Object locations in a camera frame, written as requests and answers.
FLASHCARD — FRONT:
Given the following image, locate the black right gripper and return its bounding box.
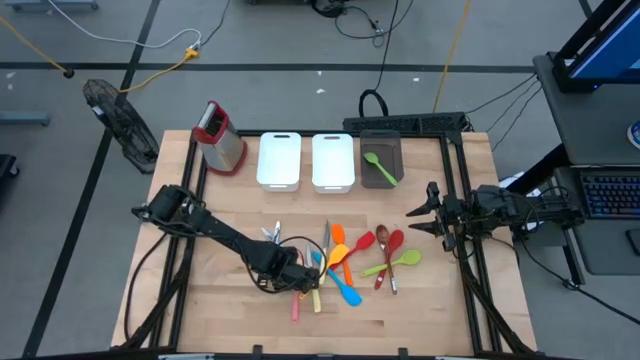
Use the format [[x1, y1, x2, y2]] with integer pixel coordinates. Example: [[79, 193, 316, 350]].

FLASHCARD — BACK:
[[405, 181, 484, 253]]

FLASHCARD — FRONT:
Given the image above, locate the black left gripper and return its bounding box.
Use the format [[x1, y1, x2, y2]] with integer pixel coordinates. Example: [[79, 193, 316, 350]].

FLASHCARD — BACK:
[[249, 243, 322, 297]]

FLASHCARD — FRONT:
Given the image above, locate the red silicone spoon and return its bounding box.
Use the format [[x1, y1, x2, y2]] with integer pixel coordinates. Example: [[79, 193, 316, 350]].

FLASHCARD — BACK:
[[373, 229, 406, 292]]

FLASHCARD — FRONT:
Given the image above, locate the yellow silicone spatula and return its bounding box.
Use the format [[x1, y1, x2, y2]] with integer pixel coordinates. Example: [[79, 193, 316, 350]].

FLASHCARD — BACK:
[[319, 243, 351, 287]]

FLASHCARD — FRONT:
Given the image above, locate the blue silicone spatula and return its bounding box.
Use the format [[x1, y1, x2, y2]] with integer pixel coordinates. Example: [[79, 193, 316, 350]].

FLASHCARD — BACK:
[[311, 249, 364, 308]]

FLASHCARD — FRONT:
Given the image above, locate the green silicone spoon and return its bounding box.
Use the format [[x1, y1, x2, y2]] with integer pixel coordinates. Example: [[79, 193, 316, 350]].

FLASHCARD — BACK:
[[360, 249, 423, 278]]

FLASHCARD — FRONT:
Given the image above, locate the brown wooden spoon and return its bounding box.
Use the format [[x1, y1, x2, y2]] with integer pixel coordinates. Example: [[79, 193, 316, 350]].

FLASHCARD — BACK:
[[374, 223, 399, 295]]

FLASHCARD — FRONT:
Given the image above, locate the orange silicone spatula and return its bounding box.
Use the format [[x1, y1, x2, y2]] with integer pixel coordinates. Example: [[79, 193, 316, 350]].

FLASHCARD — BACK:
[[330, 223, 355, 288]]

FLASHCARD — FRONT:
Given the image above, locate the green silicone spatula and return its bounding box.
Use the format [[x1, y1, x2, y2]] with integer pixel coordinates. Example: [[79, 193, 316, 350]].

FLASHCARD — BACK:
[[362, 151, 399, 187]]

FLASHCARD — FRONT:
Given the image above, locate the grey plastic bin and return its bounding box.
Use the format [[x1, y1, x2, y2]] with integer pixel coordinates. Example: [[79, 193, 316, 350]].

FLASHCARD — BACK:
[[359, 129, 405, 190]]

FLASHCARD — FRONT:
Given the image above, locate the black power strip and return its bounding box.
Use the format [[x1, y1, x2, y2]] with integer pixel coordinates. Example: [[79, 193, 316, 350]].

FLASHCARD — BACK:
[[342, 111, 469, 135]]

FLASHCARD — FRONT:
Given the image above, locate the white plastic bin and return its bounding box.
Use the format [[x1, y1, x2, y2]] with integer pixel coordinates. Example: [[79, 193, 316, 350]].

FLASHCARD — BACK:
[[311, 133, 357, 195], [256, 131, 303, 193]]

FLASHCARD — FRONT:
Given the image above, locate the steel box grater red trim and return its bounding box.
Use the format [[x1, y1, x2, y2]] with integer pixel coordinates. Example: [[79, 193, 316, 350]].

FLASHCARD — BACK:
[[191, 99, 248, 177]]

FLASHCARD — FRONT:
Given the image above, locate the grey desk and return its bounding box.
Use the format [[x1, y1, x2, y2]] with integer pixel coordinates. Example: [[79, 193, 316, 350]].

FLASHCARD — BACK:
[[532, 52, 640, 167]]

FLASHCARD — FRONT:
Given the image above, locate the black keyboard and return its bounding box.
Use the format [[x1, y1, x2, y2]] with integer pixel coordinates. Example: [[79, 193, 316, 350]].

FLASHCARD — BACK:
[[579, 169, 640, 220]]

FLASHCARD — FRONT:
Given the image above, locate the dark keyboard desk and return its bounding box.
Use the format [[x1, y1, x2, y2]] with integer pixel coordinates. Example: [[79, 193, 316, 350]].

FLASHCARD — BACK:
[[552, 166, 640, 277]]

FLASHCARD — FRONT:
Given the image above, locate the black floor fan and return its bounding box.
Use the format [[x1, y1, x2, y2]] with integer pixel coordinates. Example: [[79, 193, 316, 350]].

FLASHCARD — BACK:
[[82, 78, 160, 175]]

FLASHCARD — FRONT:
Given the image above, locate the computer monitor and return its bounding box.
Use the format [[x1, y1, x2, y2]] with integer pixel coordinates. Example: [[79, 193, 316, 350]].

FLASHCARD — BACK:
[[567, 0, 640, 85]]

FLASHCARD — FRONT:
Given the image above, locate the black caster base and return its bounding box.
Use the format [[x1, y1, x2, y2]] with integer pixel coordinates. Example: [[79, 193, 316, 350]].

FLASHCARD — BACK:
[[0, 153, 21, 182]]

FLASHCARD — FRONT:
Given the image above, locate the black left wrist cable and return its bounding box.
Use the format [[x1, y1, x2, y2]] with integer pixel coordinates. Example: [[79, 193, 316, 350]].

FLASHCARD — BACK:
[[277, 235, 329, 275]]

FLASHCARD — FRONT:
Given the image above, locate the black desk cable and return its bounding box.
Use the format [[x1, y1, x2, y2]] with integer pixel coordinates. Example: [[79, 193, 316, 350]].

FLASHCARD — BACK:
[[487, 84, 544, 152], [464, 73, 539, 117]]

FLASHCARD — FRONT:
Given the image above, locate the black coiled cable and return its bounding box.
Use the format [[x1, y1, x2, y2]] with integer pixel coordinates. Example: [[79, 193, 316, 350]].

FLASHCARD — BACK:
[[357, 88, 390, 119]]

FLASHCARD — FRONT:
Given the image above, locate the yellow hanging cable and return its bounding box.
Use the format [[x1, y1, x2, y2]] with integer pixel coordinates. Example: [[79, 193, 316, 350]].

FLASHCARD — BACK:
[[432, 0, 474, 114]]

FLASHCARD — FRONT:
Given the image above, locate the black hanging cable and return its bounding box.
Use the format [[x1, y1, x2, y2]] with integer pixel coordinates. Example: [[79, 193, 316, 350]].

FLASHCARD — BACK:
[[312, 0, 416, 92]]

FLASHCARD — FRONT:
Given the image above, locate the black left arm base cable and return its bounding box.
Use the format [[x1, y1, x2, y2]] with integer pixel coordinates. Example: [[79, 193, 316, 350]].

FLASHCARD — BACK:
[[123, 232, 169, 342]]

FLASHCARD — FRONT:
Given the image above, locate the black floor cable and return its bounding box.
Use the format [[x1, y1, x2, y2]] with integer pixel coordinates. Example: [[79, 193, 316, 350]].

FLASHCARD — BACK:
[[514, 234, 640, 327]]

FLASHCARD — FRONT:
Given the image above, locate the yellow extension cable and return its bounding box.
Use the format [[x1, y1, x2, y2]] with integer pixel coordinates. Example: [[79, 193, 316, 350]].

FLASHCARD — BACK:
[[0, 14, 201, 95]]

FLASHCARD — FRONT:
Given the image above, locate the white floor cable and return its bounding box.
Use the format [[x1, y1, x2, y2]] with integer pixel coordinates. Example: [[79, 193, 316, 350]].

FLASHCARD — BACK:
[[47, 0, 203, 51]]

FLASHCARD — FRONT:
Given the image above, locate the grey metal floor rail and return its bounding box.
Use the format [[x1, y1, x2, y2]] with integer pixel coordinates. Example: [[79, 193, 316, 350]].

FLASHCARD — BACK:
[[4, 0, 100, 12]]

